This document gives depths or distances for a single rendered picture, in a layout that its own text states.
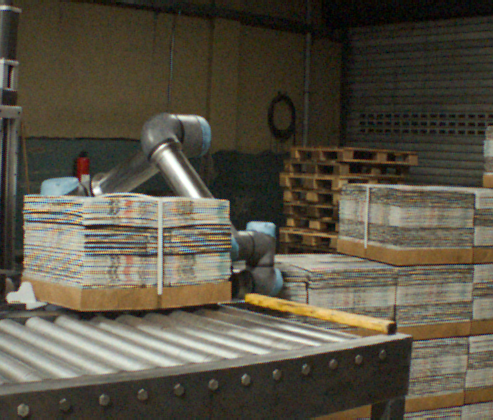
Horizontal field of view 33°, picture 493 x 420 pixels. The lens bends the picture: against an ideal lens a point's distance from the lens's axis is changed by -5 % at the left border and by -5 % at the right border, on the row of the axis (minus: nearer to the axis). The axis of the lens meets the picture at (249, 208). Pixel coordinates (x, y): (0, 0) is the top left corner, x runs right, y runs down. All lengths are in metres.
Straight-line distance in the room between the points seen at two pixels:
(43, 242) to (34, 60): 7.49
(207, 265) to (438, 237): 0.95
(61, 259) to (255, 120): 9.24
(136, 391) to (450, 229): 1.57
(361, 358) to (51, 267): 0.68
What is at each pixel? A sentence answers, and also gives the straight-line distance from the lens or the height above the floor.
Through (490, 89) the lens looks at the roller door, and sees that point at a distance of 10.24.
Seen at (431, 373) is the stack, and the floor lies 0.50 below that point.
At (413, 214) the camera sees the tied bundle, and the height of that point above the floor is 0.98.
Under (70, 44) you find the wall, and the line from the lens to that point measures 9.53.
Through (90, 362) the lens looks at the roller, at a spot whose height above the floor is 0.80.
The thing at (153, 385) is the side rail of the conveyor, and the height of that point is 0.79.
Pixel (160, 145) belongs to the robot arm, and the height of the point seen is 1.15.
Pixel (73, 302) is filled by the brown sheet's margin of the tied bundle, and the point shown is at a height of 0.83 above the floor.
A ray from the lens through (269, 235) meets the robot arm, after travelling 2.23.
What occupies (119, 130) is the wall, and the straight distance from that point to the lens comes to 9.80.
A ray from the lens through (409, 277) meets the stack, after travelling 2.59.
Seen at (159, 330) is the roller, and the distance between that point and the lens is 1.66.
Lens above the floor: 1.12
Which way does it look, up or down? 3 degrees down
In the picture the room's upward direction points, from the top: 2 degrees clockwise
